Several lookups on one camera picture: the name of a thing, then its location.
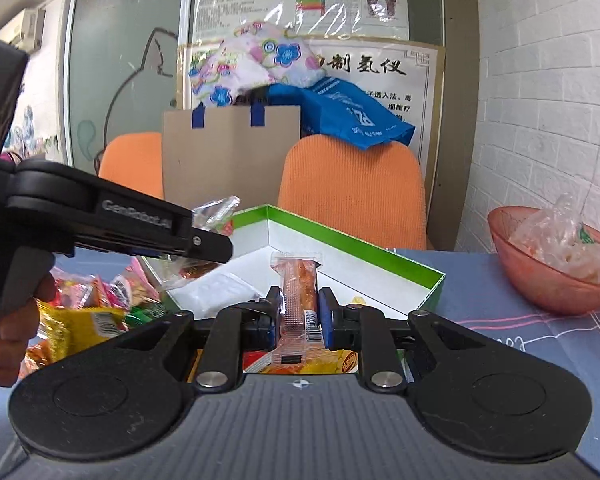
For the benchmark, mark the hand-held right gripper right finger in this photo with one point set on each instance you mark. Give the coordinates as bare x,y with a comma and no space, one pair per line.
326,325

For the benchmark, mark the person's left hand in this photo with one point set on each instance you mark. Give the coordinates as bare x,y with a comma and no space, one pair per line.
15,345

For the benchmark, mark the blue plastic bag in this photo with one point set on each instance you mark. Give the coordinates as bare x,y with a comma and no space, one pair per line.
345,110

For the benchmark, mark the wall poster under plastic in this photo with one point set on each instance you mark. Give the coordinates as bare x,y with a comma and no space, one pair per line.
260,0

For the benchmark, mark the framed sign with black characters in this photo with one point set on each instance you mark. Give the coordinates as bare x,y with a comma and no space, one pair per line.
410,110

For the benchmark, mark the pile of assorted snack packets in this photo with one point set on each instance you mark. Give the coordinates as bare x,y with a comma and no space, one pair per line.
105,295

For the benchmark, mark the pink plastic bowl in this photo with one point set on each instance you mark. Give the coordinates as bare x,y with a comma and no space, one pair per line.
540,285

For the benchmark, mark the green cardboard box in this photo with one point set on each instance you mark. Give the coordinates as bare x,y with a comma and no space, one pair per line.
330,232

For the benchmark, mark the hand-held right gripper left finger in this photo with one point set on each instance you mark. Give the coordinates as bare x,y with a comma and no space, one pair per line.
271,331

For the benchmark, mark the frosted glass door cat drawing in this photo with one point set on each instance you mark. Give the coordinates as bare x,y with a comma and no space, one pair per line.
120,35

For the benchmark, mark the orange sausage snack packet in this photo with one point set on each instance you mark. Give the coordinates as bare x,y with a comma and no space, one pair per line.
300,290

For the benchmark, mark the yellow red snack packet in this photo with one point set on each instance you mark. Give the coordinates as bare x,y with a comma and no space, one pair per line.
305,366

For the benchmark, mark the clear plastic bag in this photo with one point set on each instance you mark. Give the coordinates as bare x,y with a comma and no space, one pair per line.
560,240

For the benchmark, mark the white packet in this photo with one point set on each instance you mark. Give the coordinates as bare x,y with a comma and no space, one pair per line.
220,292

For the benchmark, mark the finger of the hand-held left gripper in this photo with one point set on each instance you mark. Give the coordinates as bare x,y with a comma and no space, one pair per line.
207,247

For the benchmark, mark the floral cloth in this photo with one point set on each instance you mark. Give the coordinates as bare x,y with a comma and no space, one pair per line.
250,65

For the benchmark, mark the orange chair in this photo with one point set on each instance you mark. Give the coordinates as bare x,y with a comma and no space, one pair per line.
130,165
350,190

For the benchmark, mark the blue printed tablecloth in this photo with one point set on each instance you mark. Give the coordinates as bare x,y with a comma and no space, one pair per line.
480,285

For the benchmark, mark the white air conditioner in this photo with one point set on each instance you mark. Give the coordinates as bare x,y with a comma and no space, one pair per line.
29,30

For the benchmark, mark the clear candy wrapper packet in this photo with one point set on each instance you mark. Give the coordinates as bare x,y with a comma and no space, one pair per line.
210,215

